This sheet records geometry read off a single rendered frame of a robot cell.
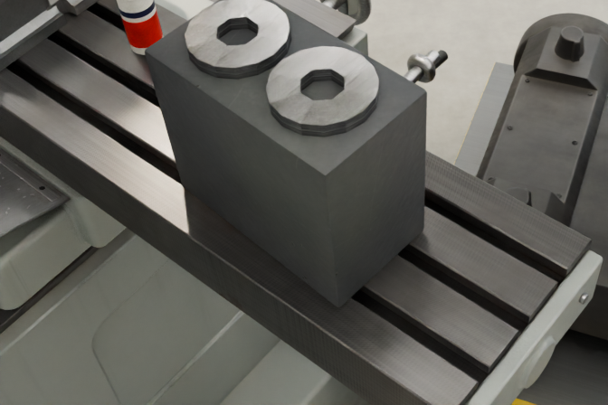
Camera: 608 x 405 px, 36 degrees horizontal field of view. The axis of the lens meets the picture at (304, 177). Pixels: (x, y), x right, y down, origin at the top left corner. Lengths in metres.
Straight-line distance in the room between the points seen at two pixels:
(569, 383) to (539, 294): 0.60
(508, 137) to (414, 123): 0.71
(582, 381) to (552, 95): 0.44
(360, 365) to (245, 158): 0.21
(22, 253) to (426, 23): 1.66
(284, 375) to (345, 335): 0.85
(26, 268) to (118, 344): 0.26
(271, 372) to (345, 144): 1.01
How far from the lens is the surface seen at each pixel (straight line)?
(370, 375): 0.84
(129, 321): 1.34
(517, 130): 1.49
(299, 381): 1.67
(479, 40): 2.52
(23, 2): 1.15
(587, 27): 1.66
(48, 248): 1.14
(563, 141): 1.48
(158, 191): 0.96
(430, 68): 1.64
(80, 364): 1.30
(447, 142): 2.26
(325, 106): 0.73
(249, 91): 0.77
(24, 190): 1.11
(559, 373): 1.46
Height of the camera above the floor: 1.67
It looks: 49 degrees down
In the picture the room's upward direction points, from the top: 7 degrees counter-clockwise
